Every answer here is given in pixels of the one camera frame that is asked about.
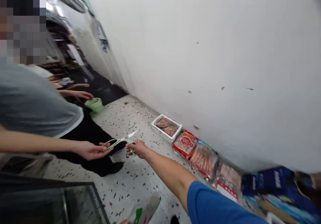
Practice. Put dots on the person's right hand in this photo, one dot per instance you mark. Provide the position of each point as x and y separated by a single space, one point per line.
143 149

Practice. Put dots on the white foam box of food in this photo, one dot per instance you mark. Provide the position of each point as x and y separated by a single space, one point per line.
166 127

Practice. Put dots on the red food packet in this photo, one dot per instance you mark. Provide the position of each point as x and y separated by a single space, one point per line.
186 143

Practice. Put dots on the white and green plastic bag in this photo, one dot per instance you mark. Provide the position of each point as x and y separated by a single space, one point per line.
148 209

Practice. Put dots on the clear sausage packet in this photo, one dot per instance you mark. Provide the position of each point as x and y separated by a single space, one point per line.
203 157

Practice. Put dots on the green plastic bucket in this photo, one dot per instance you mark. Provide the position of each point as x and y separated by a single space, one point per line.
95 105

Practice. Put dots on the black floor mat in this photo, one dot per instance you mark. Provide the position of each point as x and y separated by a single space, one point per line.
105 89

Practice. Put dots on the meat packet with white label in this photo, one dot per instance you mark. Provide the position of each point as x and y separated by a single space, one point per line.
227 180

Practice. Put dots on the black framed glass cabinet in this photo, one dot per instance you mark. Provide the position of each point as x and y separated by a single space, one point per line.
50 201

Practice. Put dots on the cluttered storage shelf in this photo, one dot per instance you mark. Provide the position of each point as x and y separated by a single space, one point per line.
65 46

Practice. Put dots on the blue cartons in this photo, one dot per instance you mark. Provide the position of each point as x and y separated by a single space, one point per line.
275 184

